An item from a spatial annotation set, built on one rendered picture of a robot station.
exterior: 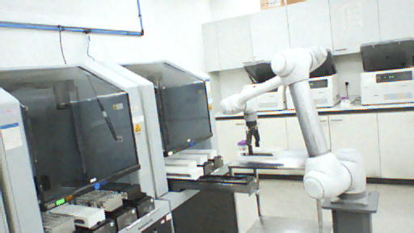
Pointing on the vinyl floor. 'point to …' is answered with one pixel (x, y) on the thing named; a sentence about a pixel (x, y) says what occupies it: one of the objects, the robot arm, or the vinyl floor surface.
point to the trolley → (268, 223)
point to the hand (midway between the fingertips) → (254, 150)
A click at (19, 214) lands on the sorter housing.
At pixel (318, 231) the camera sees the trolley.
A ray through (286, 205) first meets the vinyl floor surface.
